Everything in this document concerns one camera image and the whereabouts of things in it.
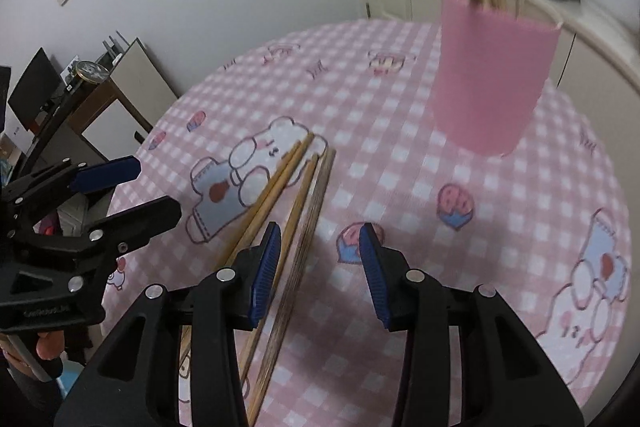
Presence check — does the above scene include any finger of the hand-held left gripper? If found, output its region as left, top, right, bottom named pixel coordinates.
left=30, top=196, right=182, bottom=278
left=0, top=157, right=142, bottom=233

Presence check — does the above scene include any black computer monitor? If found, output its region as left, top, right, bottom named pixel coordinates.
left=7, top=48, right=65, bottom=134

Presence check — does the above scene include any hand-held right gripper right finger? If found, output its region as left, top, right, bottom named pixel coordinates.
left=359, top=222, right=586, bottom=427

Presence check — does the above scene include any round metal plate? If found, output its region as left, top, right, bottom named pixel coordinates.
left=75, top=61, right=110, bottom=82

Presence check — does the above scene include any grey metal rack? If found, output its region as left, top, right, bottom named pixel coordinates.
left=102, top=31, right=132, bottom=60

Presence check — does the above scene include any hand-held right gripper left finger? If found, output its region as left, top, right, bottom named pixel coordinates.
left=52, top=222, right=282, bottom=427

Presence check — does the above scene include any brown and white side cabinet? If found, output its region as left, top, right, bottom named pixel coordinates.
left=65, top=38, right=179, bottom=148

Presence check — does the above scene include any dark bamboo chopstick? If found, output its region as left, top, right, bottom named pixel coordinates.
left=262, top=149, right=337, bottom=403
left=255, top=151, right=331, bottom=410

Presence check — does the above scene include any person's left hand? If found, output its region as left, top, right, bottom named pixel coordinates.
left=0, top=329, right=66, bottom=380

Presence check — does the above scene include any light bamboo chopstick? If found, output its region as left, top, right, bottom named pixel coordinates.
left=245, top=154, right=321, bottom=427
left=212, top=138, right=308, bottom=273
left=222, top=132, right=317, bottom=270

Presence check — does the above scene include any pink checked bear tablecloth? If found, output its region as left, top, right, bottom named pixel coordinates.
left=102, top=18, right=632, bottom=427

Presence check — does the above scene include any pink cup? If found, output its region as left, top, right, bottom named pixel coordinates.
left=427, top=0, right=561, bottom=158

